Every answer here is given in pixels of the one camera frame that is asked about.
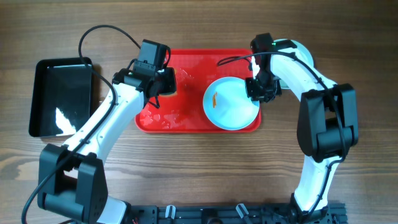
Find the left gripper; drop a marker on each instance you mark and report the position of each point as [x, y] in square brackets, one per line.
[170, 86]

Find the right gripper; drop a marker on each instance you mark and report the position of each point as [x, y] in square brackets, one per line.
[255, 95]

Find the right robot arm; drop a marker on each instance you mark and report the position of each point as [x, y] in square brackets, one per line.
[327, 121]

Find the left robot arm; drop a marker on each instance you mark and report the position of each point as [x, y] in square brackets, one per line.
[72, 181]

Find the light blue plate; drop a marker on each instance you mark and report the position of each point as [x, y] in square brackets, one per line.
[227, 106]
[291, 74]

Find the red plastic tray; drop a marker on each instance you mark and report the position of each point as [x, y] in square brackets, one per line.
[195, 70]

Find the black water basin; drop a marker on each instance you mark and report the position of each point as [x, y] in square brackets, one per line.
[61, 98]

